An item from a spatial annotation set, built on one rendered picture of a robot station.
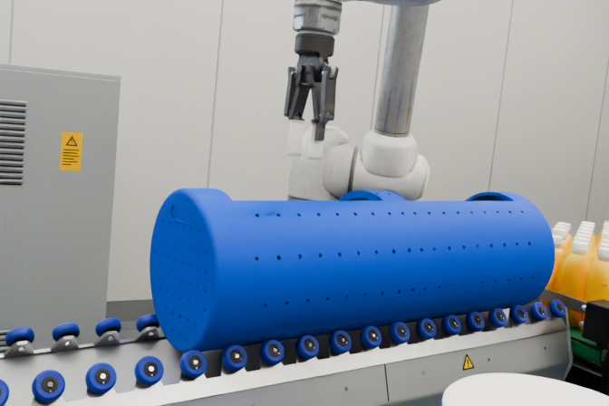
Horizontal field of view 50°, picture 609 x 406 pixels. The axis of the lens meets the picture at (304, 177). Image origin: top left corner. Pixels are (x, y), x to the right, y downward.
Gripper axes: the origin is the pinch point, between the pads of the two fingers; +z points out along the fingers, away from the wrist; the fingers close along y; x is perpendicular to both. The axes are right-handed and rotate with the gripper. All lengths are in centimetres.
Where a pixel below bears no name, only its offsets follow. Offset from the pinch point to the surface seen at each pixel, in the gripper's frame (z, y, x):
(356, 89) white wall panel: -28, -248, 209
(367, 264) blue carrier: 20.9, 14.0, 6.5
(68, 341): 37, -9, -40
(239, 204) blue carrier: 11.1, 6.6, -16.9
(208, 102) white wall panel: -9, -261, 106
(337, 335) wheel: 35.4, 10.0, 4.4
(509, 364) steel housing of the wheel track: 47, 13, 53
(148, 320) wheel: 35.3, -8.8, -25.5
